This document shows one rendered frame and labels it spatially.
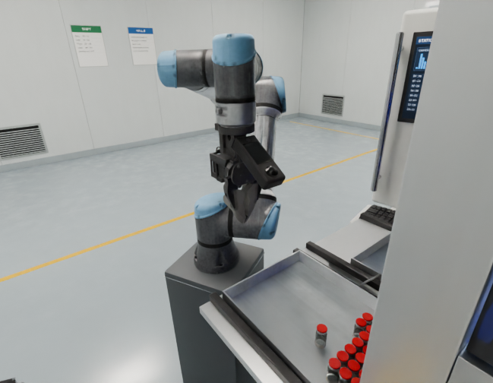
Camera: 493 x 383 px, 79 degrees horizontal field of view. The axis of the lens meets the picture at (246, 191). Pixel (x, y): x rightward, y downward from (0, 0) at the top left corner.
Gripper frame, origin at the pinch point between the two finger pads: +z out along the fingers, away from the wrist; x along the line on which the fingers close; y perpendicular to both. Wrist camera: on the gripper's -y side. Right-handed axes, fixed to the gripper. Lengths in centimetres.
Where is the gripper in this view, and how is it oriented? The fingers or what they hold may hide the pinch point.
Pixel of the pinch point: (245, 219)
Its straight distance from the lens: 64.2
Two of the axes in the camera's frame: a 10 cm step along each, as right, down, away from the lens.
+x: -7.9, 2.7, -5.5
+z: 0.2, 9.1, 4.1
